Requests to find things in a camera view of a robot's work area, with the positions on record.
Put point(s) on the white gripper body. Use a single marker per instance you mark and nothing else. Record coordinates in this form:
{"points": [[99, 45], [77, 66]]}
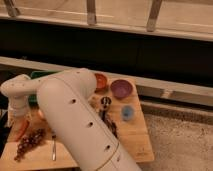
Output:
{"points": [[18, 108]]}

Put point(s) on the red orange pepper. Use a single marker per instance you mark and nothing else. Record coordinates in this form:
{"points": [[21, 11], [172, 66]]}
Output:
{"points": [[22, 130]]}

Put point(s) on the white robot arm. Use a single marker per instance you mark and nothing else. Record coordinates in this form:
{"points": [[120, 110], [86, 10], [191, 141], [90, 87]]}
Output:
{"points": [[63, 99]]}

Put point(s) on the orange bowl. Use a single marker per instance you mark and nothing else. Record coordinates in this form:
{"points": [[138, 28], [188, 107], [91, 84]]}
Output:
{"points": [[101, 81]]}

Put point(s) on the purple bowl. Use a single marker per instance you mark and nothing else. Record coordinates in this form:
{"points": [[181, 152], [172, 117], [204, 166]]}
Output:
{"points": [[121, 88]]}

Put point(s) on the green plastic tray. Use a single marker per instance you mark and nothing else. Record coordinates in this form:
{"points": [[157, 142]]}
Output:
{"points": [[37, 74]]}

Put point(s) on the yellow apple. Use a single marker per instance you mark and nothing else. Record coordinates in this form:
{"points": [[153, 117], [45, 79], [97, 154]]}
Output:
{"points": [[41, 115]]}

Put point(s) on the purple grape bunch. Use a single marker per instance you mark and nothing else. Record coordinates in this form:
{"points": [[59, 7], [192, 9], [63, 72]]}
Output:
{"points": [[28, 143]]}

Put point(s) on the silver fork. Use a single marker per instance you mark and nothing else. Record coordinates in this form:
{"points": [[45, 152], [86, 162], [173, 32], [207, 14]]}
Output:
{"points": [[53, 147]]}

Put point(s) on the blue cup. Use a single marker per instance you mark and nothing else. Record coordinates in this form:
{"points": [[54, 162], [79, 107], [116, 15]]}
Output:
{"points": [[127, 112]]}

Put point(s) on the black handled knife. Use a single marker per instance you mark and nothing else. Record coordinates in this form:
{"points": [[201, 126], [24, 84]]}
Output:
{"points": [[111, 125]]}

